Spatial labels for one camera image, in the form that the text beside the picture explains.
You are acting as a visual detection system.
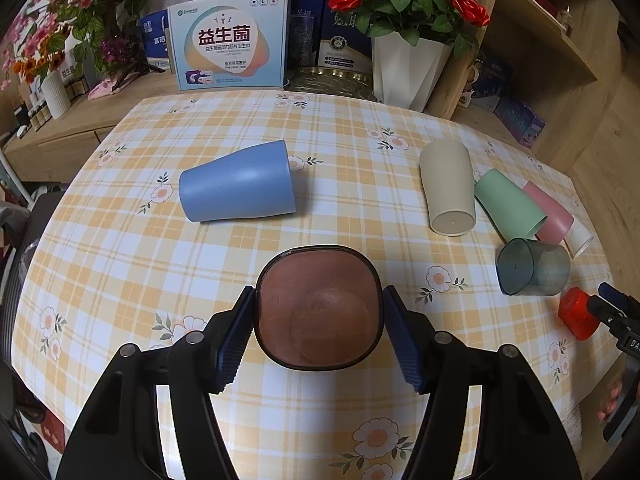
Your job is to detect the red plastic cup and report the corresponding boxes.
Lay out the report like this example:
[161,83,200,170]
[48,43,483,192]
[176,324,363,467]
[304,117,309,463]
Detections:
[558,287,600,340]

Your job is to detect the brown translucent cup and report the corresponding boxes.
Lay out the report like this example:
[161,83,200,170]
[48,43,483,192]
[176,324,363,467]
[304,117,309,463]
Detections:
[254,245,384,372]

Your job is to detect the white plastic cup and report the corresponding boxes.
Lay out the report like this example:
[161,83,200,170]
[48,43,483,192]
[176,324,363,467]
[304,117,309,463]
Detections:
[564,218,593,259]

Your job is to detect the pink plastic cup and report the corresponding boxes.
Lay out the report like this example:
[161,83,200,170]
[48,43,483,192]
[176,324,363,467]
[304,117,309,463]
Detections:
[523,181,574,244]

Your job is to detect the teal translucent cup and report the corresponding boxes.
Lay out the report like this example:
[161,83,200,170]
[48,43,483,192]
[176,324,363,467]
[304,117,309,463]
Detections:
[496,237,570,296]

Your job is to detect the green plastic cup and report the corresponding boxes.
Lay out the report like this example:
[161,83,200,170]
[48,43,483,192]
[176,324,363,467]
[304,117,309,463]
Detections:
[474,169,547,243]

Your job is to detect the beige plastic cup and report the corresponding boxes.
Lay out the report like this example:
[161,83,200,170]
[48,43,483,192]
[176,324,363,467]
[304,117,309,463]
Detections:
[419,139,476,237]

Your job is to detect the blue plastic cup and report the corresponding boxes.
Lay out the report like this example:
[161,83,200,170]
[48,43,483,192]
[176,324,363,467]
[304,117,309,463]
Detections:
[179,140,296,222]

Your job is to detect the person's hand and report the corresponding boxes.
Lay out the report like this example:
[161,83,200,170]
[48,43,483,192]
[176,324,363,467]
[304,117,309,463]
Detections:
[597,380,623,422]

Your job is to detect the purple small box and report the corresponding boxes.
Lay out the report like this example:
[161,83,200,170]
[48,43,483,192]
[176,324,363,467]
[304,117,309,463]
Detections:
[494,96,546,148]

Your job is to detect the wooden shelf unit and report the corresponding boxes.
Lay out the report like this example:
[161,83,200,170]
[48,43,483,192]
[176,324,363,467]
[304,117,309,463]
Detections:
[424,0,626,174]

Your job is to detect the black white food box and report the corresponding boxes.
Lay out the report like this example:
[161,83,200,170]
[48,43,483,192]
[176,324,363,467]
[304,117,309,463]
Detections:
[458,61,495,108]

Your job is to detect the low wooden cabinet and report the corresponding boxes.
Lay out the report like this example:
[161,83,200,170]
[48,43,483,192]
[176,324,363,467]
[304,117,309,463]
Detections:
[3,73,178,183]

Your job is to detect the glass perfume bottle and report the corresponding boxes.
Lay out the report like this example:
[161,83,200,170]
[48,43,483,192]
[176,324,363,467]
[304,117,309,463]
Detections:
[556,6,574,37]

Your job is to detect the yellow plaid tablecloth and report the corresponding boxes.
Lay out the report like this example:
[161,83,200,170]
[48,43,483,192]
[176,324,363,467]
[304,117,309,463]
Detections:
[12,91,608,479]

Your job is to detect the white faceted vase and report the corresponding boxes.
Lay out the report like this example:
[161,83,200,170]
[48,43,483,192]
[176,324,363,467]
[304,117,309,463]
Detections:
[372,32,452,112]

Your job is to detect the gold decorative tray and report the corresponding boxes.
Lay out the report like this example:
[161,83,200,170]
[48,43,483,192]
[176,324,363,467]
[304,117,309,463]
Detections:
[284,67,378,102]

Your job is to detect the white ribbed vase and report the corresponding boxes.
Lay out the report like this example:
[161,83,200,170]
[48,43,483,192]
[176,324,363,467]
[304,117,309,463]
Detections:
[40,70,72,119]

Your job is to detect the light blue probiotic box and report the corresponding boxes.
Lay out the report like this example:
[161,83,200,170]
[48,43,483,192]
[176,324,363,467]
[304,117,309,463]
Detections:
[168,0,290,91]

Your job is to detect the blue white carton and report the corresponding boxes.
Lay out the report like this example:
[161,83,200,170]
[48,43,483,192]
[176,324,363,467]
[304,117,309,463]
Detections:
[140,10,170,70]

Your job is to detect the pink blossom arrangement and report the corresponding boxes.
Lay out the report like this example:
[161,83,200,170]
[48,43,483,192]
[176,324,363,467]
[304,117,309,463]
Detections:
[1,0,148,89]

